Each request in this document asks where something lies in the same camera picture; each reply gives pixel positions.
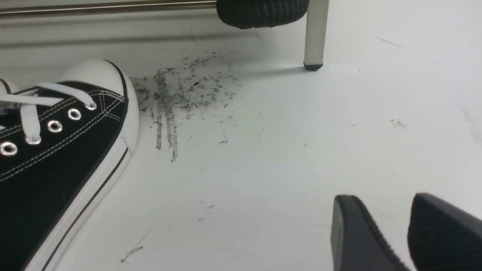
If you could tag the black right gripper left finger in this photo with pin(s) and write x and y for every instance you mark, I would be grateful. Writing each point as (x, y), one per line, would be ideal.
(357, 243)

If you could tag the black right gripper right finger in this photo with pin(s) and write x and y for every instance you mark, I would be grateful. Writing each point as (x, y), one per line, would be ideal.
(442, 237)

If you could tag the metal shoe rack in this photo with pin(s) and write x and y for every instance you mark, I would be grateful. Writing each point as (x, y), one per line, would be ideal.
(317, 18)

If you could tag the black knit shoe right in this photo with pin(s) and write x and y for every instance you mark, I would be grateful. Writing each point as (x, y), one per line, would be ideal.
(256, 14)

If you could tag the black white canvas sneaker right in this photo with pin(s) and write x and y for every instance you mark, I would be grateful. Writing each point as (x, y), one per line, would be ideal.
(63, 146)

